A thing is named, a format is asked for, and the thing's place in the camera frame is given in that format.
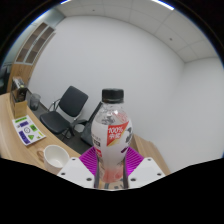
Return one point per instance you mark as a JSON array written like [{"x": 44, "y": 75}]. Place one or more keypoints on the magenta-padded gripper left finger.
[{"x": 75, "y": 169}]

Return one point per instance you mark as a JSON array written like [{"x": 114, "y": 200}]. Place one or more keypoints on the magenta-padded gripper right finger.
[{"x": 146, "y": 169}]

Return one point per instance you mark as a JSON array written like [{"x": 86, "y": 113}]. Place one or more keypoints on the clear drink bottle black cap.
[{"x": 111, "y": 143}]

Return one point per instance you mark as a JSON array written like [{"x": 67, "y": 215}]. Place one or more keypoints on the wooden side desk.
[{"x": 150, "y": 155}]

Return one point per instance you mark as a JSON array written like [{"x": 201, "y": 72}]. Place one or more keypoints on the white mug with orange drawings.
[{"x": 55, "y": 158}]

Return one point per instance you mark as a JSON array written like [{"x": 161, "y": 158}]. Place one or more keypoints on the white leaflet green purple stickers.
[{"x": 28, "y": 130}]

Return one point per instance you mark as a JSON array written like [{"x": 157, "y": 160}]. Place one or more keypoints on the black visitor chair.
[{"x": 71, "y": 100}]

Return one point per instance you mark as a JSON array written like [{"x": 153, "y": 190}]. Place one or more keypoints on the grey waste bin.
[{"x": 35, "y": 101}]

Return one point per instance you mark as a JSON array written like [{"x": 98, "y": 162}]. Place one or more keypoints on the brown kraft box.
[{"x": 20, "y": 109}]

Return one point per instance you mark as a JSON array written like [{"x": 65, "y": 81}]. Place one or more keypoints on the black armchair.
[{"x": 3, "y": 80}]

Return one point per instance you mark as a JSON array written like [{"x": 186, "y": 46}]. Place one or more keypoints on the long ceiling light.
[
  {"x": 163, "y": 4},
  {"x": 65, "y": 1}
]

